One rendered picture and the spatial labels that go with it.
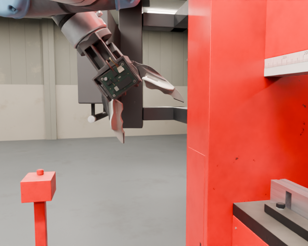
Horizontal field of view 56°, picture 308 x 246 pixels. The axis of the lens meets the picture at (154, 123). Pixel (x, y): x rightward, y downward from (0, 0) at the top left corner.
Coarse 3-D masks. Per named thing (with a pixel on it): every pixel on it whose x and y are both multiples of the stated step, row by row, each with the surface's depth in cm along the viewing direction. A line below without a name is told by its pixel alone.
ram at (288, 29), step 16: (272, 0) 99; (288, 0) 91; (304, 0) 84; (272, 16) 100; (288, 16) 91; (304, 16) 85; (272, 32) 100; (288, 32) 92; (304, 32) 85; (272, 48) 100; (288, 48) 92; (304, 48) 85; (288, 64) 92; (304, 64) 85
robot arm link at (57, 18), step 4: (52, 16) 51; (56, 16) 51; (60, 16) 51; (64, 16) 50; (68, 16) 50; (56, 20) 52; (60, 20) 51; (64, 20) 51; (60, 24) 52; (60, 28) 53
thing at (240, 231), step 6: (234, 216) 107; (234, 222) 106; (240, 222) 102; (234, 228) 106; (240, 228) 102; (246, 228) 98; (234, 234) 107; (240, 234) 102; (246, 234) 98; (252, 234) 94; (234, 240) 107; (240, 240) 102; (246, 240) 98; (252, 240) 94; (258, 240) 91
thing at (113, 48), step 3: (111, 42) 55; (108, 45) 55; (111, 45) 55; (114, 45) 55; (111, 48) 55; (114, 48) 55; (117, 48) 57; (114, 51) 55; (117, 51) 55; (114, 54) 55; (117, 54) 56; (120, 54) 56; (117, 57) 56
